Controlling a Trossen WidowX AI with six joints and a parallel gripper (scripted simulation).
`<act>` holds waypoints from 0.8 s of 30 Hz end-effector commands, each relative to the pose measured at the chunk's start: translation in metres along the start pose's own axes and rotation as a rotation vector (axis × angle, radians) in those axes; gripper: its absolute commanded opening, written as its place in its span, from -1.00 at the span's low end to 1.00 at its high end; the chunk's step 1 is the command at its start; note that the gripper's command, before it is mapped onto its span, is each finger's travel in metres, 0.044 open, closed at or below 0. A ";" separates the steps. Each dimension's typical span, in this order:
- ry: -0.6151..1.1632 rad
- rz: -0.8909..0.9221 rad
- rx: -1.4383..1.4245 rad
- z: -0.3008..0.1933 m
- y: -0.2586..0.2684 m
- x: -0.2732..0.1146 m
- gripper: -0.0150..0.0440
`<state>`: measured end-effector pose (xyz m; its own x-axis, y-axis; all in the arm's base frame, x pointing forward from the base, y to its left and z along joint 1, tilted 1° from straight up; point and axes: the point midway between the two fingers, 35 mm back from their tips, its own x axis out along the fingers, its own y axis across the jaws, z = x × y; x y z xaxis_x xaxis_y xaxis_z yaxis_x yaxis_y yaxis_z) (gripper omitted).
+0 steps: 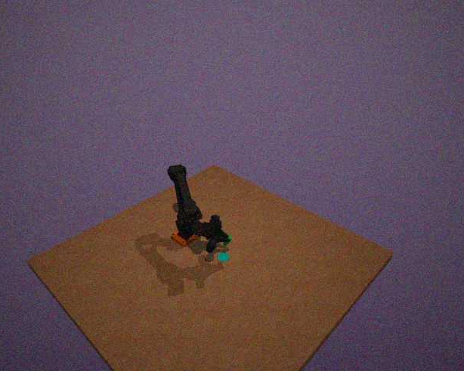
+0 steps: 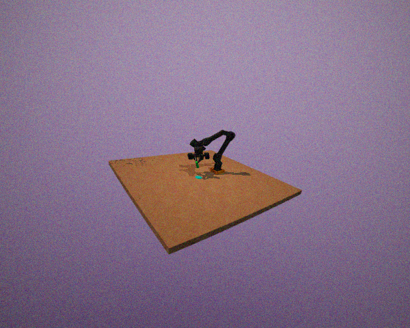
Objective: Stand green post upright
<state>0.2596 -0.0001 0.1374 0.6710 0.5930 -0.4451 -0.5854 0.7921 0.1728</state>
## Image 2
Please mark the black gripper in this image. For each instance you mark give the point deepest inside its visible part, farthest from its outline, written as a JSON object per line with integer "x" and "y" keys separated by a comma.
{"x": 198, "y": 155}

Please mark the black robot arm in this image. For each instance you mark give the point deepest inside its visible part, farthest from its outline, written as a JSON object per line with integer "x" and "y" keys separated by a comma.
{"x": 199, "y": 146}

